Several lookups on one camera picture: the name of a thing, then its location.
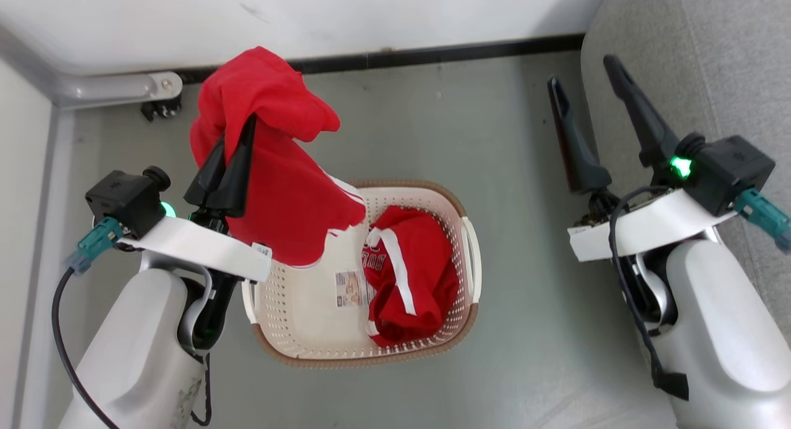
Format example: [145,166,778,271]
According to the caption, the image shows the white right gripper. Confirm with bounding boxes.
[546,53,739,332]

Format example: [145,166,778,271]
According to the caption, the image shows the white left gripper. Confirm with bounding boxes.
[117,113,273,350]

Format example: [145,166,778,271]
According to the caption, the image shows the red garment thin white stripes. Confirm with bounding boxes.
[189,46,366,268]

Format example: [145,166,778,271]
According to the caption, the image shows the red garment wide white band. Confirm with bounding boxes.
[362,205,461,348]

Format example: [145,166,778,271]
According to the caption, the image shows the cream perforated laundry basket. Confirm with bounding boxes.
[241,181,481,369]

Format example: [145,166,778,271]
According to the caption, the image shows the small black caster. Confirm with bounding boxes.
[141,96,183,122]

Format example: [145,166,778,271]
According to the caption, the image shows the grey fabric sofa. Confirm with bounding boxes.
[580,0,791,349]

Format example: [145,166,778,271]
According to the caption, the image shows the paper label sticker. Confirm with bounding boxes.
[335,270,378,309]

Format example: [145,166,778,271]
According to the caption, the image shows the black baseboard strip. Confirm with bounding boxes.
[176,33,585,85]

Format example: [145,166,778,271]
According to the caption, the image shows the grey metal rail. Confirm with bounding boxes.
[0,24,184,111]

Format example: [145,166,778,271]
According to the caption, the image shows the teal left camera connector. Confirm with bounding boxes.
[65,218,127,275]

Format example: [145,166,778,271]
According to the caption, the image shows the teal camera connector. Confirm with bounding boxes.
[734,188,791,253]
[65,218,127,275]

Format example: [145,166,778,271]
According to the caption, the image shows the teal right camera connector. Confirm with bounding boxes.
[734,188,791,253]

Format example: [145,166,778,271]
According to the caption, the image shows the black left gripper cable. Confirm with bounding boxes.
[190,352,214,427]

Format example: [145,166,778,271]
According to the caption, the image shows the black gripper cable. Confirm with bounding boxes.
[609,185,690,402]
[190,352,214,427]

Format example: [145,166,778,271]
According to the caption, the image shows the black left camera cable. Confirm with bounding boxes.
[51,265,121,429]

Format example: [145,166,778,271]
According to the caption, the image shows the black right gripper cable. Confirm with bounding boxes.
[609,185,690,402]

